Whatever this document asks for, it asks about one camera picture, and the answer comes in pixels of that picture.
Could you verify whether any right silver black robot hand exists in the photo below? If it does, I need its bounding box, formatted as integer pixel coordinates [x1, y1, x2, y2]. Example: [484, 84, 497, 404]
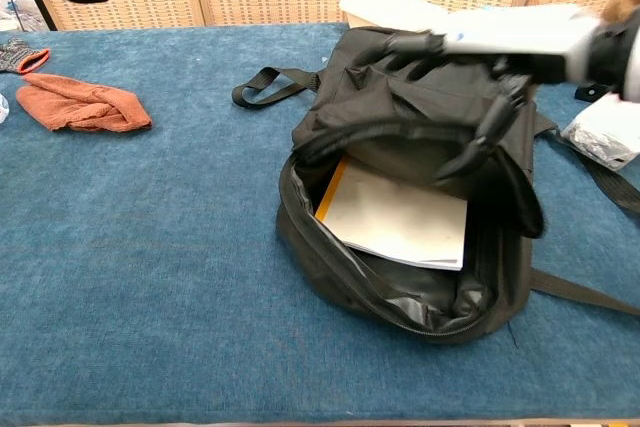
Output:
[357, 2, 639, 183]

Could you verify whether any black backpack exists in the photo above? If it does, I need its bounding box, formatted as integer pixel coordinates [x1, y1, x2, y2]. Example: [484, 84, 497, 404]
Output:
[231, 25, 640, 346]

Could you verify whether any yellow spine notebook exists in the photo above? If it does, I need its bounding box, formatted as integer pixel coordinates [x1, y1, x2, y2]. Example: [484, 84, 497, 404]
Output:
[314, 156, 469, 272]

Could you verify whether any black tripod stand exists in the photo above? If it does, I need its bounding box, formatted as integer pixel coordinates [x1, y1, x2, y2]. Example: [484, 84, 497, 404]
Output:
[19, 0, 59, 31]

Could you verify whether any grey knit work glove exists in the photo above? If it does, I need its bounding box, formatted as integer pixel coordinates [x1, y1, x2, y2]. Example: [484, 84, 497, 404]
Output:
[0, 37, 52, 75]

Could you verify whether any rust brown cloth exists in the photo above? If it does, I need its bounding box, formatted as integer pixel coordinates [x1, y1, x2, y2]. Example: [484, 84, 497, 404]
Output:
[15, 72, 153, 133]

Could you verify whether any wrapped tissue packs bundle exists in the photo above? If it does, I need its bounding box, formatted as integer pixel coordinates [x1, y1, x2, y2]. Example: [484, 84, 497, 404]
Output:
[560, 93, 640, 171]

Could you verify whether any blue table mat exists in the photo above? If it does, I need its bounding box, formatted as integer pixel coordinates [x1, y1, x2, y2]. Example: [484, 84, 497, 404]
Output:
[0, 21, 640, 423]

